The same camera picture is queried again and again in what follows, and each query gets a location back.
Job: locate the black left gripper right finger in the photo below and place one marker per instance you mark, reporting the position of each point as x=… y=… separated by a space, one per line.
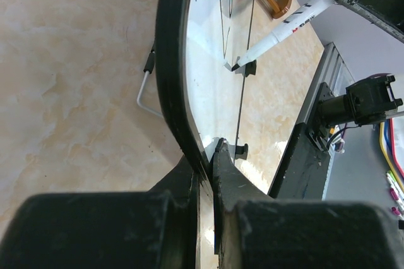
x=253 y=230

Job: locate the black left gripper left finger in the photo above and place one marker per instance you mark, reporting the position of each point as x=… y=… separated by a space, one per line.
x=157 y=228

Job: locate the black white marker pen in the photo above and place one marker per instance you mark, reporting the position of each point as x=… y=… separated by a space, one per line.
x=286 y=28

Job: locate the white whiteboard black frame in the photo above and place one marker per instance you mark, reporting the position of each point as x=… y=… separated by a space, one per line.
x=200 y=89

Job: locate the spare whiteboards coloured frames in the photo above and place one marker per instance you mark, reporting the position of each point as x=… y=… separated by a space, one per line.
x=391 y=144

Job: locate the coloured marker pens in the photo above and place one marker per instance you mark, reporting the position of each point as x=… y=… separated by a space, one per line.
x=395 y=193

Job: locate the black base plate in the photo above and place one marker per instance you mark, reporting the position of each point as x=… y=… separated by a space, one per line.
x=303 y=169

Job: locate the aluminium frame rail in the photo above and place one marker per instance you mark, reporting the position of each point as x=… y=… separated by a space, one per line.
x=331 y=70

